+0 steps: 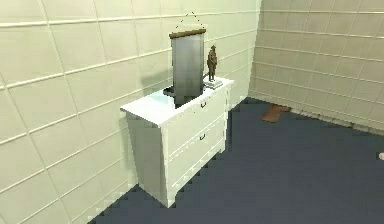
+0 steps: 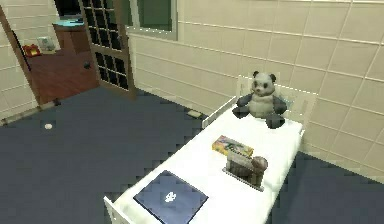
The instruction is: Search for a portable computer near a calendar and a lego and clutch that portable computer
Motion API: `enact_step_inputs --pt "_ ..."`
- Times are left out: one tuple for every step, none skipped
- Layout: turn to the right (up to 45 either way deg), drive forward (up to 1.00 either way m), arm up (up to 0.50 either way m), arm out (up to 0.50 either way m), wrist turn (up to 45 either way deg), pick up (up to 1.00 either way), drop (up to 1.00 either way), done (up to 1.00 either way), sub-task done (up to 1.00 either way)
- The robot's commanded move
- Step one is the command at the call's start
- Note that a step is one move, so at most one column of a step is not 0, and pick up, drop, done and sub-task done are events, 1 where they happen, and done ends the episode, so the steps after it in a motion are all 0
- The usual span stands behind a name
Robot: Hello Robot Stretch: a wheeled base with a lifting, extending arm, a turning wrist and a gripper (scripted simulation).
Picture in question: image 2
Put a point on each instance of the dark blue closed laptop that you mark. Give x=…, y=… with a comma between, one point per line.
x=170, y=197

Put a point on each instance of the dark window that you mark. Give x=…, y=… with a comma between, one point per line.
x=155, y=14

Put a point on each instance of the pale flat floor object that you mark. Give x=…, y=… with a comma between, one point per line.
x=194, y=113

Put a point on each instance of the small white round object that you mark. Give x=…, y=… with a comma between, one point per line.
x=48, y=126

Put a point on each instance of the pale grey green box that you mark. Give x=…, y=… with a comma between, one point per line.
x=46, y=43

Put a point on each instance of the colourful lego box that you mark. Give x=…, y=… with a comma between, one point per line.
x=232, y=146

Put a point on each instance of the brown glass-paned room door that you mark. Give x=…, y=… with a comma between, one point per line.
x=107, y=43

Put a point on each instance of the black and white panda toy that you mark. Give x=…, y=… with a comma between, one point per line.
x=263, y=100

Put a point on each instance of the brown wooden cabinet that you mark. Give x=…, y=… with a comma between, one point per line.
x=71, y=36

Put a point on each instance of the white bed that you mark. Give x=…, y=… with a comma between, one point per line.
x=233, y=196

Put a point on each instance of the red box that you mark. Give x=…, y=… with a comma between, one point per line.
x=31, y=50

